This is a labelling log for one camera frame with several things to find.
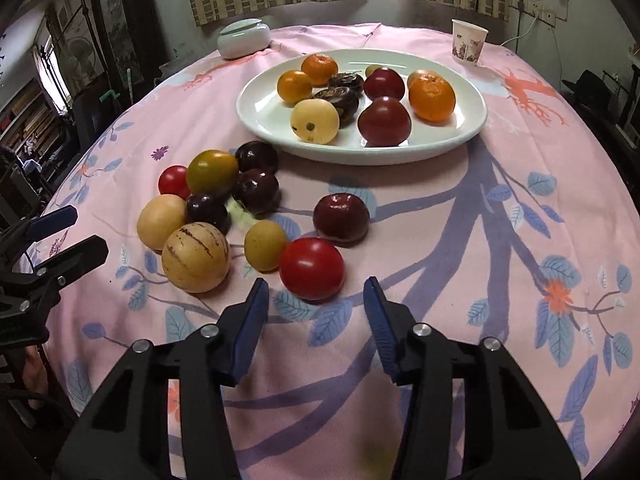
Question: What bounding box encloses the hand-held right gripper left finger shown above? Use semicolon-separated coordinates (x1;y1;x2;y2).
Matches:
52;277;271;480

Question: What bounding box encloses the green handled stick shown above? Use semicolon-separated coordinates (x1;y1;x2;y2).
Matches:
102;67;136;106

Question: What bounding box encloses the pale green lidded jar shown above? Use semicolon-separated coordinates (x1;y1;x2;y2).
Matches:
217;18;272;60

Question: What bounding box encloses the white wall socket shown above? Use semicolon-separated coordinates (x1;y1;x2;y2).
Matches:
512;0;557;23

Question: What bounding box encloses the small yellow green fruit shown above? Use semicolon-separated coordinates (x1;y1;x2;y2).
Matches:
244;220;288;272

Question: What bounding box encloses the pale yellow round melon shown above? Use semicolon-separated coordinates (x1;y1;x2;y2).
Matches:
137;194;188;252

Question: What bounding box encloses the white oval plate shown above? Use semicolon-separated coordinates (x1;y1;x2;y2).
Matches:
236;48;488;166

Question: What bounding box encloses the dark patterned round fruit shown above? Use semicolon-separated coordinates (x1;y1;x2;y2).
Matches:
327;72;365;95
312;87;360;128

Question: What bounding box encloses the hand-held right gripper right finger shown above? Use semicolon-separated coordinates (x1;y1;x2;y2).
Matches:
362;276;583;480

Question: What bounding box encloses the printed paper cup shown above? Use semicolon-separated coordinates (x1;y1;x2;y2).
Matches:
451;19;489;66

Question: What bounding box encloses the pale yellow round fruit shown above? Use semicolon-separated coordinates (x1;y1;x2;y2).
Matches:
290;99;341;145

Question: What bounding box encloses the wooden bookshelf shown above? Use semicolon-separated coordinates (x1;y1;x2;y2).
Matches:
0;75;56;161

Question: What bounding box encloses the electric fan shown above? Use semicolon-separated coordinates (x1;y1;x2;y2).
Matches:
62;35;101;91

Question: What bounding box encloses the white power cable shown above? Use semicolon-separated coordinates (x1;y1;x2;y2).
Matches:
500;15;536;51

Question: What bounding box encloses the orange mandarin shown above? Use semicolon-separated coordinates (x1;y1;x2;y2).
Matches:
300;53;339;86
408;74;457;122

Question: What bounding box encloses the pink floral tablecloth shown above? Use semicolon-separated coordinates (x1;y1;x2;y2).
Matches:
20;22;640;480

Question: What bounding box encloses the dark red tomato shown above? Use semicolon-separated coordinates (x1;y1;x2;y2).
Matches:
363;67;405;102
357;96;412;147

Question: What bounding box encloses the green yellow tomato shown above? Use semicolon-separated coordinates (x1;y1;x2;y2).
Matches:
186;149;240;198

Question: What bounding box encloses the striped pepino melon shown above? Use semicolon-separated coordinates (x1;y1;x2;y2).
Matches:
161;222;231;294

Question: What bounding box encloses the yellow orange tomato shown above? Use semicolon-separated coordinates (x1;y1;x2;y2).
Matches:
277;70;314;106

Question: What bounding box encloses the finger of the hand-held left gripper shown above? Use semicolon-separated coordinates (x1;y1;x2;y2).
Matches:
0;235;109;318
0;205;78;263

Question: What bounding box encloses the framed wall picture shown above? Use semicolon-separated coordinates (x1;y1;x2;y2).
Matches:
97;0;138;86

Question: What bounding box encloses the dark red plum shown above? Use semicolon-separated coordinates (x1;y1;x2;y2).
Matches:
313;193;371;244

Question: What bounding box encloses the dark purple plum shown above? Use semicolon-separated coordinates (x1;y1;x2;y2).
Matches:
235;140;279;174
232;169;281;214
186;192;232;235

